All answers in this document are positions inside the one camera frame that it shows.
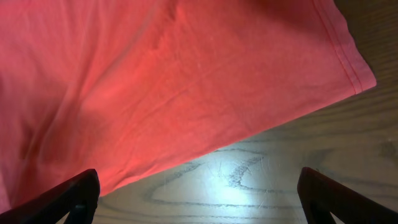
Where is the red orange t-shirt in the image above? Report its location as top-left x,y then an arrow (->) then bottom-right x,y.
1,0 -> 376,211

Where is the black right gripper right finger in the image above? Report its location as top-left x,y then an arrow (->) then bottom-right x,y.
297,167 -> 397,224

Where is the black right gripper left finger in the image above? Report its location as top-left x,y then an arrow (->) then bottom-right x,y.
1,169 -> 100,224

